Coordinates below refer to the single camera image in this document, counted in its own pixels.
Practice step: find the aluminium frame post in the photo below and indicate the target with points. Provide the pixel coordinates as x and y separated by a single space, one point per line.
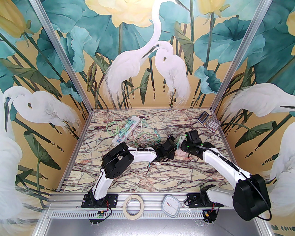
62 57
239 57

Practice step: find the mint green USB charger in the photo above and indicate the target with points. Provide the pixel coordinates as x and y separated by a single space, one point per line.
122 132

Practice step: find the white square timer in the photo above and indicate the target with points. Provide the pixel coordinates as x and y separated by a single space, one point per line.
171 206

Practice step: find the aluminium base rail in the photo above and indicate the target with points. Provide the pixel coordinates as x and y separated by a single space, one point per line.
149 198

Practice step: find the grey desk calculator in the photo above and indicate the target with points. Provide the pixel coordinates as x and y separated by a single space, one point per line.
208 121

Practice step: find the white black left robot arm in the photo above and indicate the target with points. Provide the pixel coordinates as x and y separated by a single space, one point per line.
143 155

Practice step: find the white power strip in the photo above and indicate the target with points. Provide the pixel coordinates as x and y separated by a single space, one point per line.
115 139

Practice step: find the perforated metal panel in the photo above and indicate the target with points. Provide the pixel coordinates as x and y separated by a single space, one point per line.
69 225

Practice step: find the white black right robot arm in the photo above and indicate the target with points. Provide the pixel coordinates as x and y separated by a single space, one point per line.
221 161

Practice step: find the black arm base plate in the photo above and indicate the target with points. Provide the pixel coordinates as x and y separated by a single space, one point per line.
113 199
192 199

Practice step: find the masking tape roll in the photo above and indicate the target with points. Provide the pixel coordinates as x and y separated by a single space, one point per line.
125 207

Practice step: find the pink round socket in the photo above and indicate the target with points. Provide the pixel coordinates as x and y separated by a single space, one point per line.
183 154

